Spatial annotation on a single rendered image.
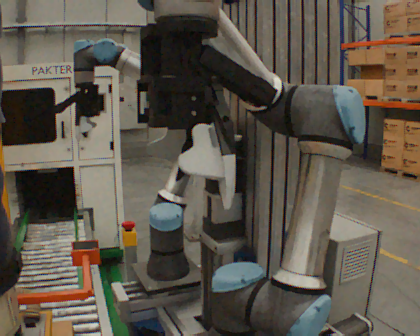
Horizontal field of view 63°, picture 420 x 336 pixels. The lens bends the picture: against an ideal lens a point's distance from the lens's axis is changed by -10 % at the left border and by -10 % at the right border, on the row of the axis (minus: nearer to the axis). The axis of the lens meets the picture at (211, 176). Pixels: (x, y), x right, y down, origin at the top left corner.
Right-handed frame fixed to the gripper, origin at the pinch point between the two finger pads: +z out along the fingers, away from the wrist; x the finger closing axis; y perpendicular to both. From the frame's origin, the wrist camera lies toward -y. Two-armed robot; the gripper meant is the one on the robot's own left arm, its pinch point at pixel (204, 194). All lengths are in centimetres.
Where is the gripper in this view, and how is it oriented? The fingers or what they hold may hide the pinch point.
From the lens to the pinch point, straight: 46.5
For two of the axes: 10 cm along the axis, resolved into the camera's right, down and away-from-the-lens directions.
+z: 0.0, 9.8, 2.1
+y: -9.1, 0.9, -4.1
